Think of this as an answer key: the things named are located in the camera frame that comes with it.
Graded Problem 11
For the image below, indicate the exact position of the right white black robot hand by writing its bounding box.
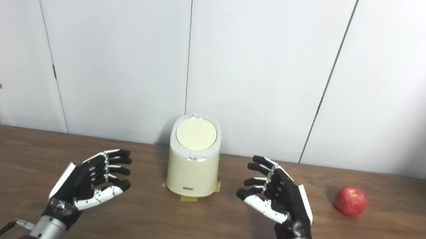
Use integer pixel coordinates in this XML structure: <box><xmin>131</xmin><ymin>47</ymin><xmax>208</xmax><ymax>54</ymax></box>
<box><xmin>231</xmin><ymin>154</ymin><xmax>321</xmax><ymax>239</ymax></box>

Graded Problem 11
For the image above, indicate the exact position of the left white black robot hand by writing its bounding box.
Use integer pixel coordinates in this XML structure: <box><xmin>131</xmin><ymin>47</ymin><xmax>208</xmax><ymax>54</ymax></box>
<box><xmin>42</xmin><ymin>141</ymin><xmax>135</xmax><ymax>233</ymax></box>

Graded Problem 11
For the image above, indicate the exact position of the red apple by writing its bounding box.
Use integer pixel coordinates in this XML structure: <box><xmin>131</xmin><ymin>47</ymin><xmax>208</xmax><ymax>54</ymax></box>
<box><xmin>332</xmin><ymin>184</ymin><xmax>369</xmax><ymax>219</ymax></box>

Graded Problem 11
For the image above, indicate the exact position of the cream-colored round bin lid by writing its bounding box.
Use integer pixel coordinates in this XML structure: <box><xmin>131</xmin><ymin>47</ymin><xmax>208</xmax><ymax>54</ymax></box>
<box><xmin>174</xmin><ymin>116</ymin><xmax>219</xmax><ymax>153</ymax></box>

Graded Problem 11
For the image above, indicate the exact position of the cream-colored bin body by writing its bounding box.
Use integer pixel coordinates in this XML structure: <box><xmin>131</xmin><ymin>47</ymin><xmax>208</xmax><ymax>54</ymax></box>
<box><xmin>164</xmin><ymin>111</ymin><xmax>225</xmax><ymax>200</ymax></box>

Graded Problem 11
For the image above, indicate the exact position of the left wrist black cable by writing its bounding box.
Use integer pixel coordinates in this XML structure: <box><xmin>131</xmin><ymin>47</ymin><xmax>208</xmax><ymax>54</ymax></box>
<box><xmin>0</xmin><ymin>217</ymin><xmax>35</xmax><ymax>239</ymax></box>

